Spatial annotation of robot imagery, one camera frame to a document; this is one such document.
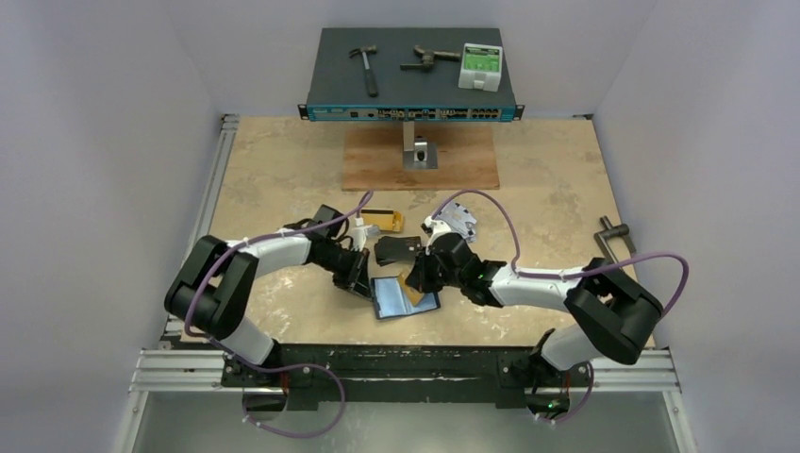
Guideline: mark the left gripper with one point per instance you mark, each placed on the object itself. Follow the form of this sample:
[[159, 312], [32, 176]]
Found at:
[[357, 278]]

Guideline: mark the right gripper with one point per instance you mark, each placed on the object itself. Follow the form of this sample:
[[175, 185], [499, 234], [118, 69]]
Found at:
[[419, 271]]

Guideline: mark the navy blue card holder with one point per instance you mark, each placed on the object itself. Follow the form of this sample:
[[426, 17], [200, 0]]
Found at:
[[391, 301]]

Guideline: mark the gold credit card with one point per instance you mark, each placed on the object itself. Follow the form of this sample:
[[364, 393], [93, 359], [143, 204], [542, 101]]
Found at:
[[413, 295]]

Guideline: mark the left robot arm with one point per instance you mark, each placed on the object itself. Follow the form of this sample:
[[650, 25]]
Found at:
[[212, 288]]

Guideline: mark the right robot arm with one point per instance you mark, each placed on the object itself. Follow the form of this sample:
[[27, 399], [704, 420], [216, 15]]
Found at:
[[614, 315]]

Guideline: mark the black card pile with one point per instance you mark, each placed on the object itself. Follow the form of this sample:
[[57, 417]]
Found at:
[[389, 249]]

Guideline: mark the plywood board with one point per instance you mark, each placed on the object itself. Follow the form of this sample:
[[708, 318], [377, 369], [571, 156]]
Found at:
[[373, 160]]

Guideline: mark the hammer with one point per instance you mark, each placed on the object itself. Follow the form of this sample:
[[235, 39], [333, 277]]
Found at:
[[369, 76]]

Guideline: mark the rusty metal clamp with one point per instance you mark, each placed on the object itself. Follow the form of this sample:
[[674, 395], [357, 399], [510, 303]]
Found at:
[[428, 58]]

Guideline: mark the white green box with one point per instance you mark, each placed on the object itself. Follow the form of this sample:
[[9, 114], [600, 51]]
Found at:
[[481, 67]]

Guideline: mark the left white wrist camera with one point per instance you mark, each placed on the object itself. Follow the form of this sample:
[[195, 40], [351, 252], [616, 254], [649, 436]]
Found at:
[[361, 232]]

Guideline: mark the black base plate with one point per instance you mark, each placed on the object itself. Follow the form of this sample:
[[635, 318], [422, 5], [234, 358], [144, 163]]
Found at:
[[406, 375]]

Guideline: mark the metal bracket stand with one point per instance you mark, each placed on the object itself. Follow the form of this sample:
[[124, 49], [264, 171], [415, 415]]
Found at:
[[419, 153]]

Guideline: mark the metal crank handle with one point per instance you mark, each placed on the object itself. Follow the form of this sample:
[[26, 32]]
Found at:
[[608, 232]]

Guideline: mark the network switch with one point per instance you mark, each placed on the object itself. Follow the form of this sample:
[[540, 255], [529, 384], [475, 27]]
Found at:
[[337, 89]]

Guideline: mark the aluminium frame rail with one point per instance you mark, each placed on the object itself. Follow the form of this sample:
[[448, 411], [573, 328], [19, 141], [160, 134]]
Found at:
[[178, 366]]

